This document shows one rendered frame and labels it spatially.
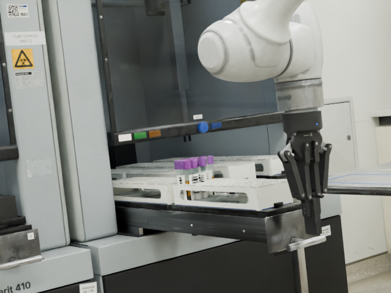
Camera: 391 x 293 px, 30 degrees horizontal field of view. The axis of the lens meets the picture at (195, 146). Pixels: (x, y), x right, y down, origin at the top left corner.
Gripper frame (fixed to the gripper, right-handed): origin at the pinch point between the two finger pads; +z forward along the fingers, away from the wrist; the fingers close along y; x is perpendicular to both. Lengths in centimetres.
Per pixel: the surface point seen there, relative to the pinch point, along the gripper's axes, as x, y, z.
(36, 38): -61, 24, -44
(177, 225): -36.1, 6.6, 3.0
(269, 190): -9.6, 1.7, -5.1
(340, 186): -14.6, -24.7, -1.7
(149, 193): -59, -1, -3
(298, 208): -6.7, -3.2, -0.7
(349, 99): -171, -210, -19
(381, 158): -169, -229, 17
